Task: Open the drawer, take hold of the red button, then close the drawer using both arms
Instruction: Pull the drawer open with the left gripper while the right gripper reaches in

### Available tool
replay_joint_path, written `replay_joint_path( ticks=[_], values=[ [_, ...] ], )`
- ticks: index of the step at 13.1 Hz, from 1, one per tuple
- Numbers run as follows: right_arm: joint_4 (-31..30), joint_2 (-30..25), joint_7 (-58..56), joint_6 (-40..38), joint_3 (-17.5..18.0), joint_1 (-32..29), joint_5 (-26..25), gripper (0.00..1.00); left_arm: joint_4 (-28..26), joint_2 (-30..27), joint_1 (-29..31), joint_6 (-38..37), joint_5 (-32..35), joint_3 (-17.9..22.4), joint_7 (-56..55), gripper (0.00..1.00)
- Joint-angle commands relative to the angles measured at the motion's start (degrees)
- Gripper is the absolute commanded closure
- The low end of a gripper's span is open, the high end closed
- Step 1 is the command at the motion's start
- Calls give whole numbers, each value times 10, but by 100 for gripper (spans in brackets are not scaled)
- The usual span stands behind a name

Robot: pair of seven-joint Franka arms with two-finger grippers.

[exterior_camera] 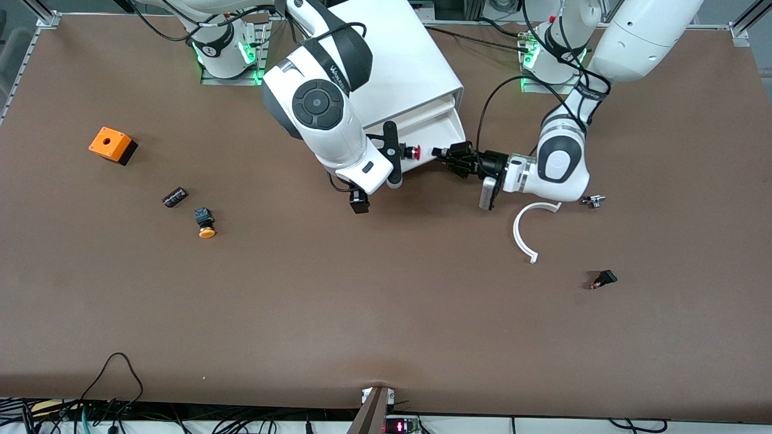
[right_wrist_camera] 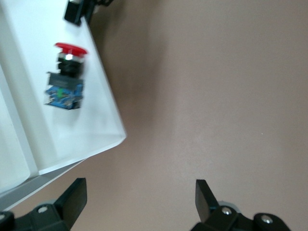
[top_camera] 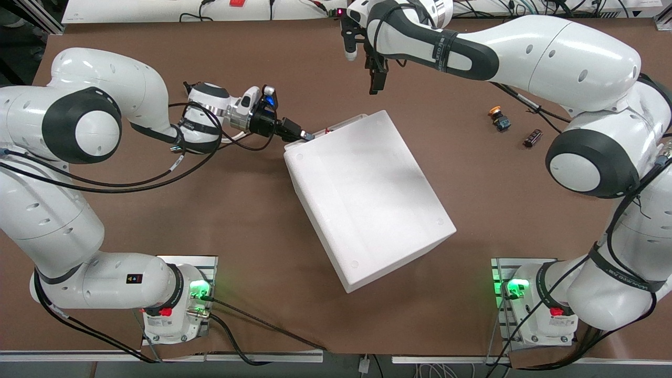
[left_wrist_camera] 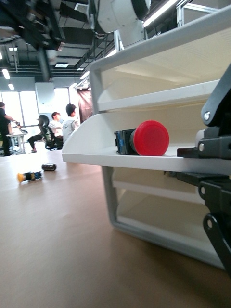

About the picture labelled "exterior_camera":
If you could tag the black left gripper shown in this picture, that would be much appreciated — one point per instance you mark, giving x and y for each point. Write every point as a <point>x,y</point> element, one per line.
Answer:
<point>493,163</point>

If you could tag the red mushroom push button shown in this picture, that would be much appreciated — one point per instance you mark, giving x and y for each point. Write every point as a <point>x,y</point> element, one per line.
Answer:
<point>413,152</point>

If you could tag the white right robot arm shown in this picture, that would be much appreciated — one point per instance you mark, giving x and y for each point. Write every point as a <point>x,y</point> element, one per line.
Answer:
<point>319,102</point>

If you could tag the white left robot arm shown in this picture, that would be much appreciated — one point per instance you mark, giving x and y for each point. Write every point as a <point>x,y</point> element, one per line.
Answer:
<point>561,160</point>

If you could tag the yellow mushroom push button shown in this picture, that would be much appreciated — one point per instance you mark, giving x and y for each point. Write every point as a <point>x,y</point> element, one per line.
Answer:
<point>207,232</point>

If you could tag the white curved plastic arc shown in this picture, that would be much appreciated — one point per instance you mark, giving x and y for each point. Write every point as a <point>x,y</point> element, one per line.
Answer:
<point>515,231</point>

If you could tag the small dark terminal block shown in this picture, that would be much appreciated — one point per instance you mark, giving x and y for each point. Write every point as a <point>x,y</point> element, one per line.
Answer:
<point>175,197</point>

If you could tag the module with red display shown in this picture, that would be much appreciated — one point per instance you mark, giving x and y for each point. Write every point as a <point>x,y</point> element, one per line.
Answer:
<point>401,427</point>

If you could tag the orange box with hole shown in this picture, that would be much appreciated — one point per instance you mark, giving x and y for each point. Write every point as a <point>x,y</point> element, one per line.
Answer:
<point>108,143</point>

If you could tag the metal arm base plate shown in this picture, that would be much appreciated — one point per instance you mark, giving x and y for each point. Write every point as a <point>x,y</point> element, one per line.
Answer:
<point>214,80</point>
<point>561,90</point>

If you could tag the small silver toggle switch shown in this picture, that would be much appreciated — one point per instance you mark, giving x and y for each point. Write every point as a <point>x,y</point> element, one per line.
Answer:
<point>596,201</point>

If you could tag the small black rocker switch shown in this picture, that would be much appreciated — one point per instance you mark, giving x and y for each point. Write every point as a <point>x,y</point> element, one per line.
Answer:
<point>606,277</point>

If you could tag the brown camera mount post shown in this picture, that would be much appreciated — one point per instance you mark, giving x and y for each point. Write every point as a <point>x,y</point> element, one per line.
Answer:
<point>371,416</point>

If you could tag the aluminium frame corner bracket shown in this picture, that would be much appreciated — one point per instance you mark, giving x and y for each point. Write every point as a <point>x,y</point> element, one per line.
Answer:
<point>739,33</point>

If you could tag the aluminium table frame rail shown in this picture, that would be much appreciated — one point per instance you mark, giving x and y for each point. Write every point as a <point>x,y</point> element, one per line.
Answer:
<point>47,20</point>

